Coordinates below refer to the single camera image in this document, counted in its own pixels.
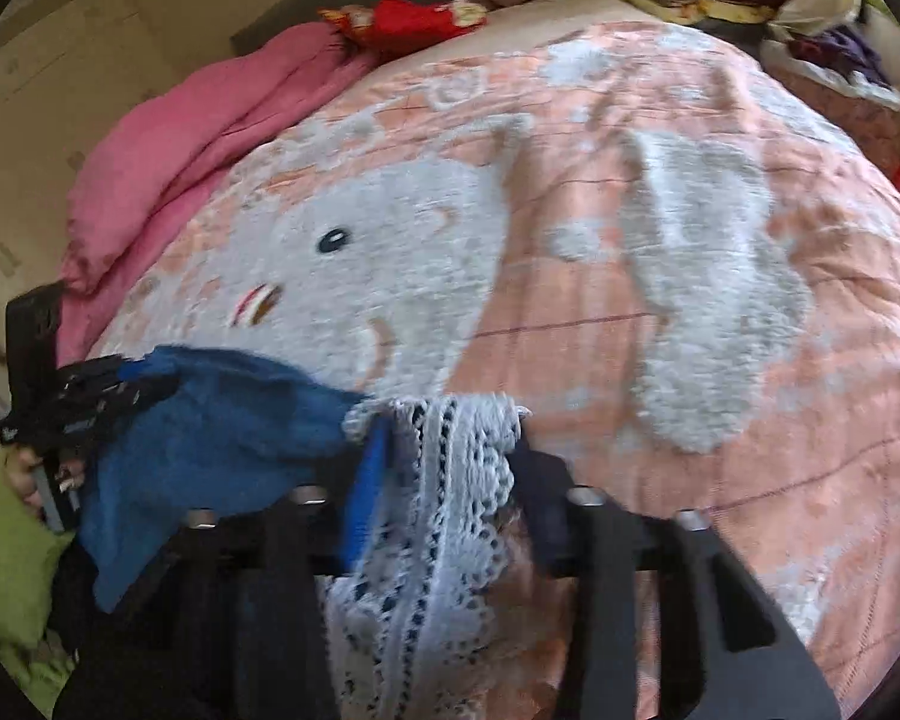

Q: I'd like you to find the pink printed blanket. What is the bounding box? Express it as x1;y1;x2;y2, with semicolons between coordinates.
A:
56;19;900;706

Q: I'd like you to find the red printed cloth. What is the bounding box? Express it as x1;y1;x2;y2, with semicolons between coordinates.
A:
319;0;490;57

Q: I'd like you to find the person's left forearm green sleeve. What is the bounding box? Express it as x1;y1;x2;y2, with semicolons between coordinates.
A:
0;457;77;698

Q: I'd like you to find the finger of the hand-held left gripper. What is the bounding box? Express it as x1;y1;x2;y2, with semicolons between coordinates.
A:
41;390;177;466
56;355;177;400

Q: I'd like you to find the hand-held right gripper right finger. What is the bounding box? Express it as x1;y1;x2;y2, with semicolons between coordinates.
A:
511;441;841;720

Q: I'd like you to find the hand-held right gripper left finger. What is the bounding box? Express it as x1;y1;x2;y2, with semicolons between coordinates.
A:
52;418;392;720

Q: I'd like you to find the person's left hand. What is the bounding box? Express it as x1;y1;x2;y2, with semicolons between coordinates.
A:
4;446;83;522

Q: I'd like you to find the blue denim garment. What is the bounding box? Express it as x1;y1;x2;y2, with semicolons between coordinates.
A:
79;345;535;720

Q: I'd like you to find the pink duvet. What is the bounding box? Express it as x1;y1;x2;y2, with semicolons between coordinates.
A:
60;21;380;365

